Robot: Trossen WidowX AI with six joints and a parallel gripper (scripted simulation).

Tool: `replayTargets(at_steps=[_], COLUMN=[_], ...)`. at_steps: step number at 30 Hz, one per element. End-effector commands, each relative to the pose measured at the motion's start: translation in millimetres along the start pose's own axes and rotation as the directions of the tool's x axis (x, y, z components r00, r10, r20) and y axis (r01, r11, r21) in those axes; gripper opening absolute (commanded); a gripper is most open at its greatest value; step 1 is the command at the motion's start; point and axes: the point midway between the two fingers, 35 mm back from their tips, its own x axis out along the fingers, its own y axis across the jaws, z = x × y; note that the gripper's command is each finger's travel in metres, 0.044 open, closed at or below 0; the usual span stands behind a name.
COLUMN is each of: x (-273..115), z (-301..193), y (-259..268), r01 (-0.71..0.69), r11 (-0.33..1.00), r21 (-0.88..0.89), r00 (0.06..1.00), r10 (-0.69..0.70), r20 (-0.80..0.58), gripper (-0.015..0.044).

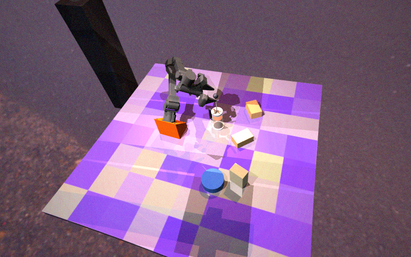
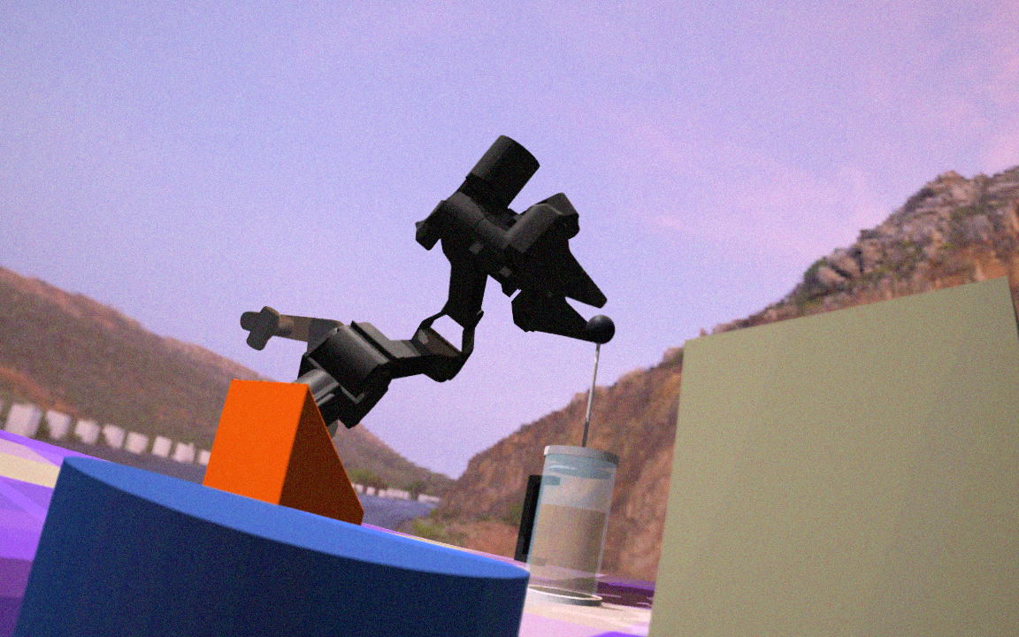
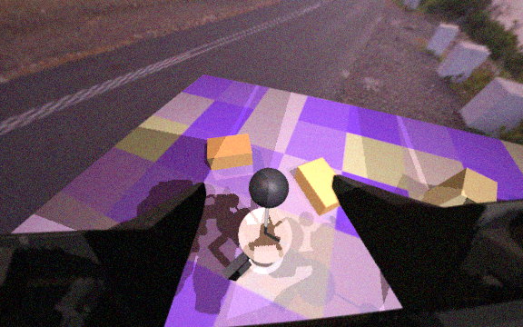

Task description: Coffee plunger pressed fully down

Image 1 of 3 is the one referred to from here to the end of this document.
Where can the glass coffee press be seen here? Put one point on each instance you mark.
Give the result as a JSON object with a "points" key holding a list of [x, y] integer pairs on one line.
{"points": [[216, 115]]}

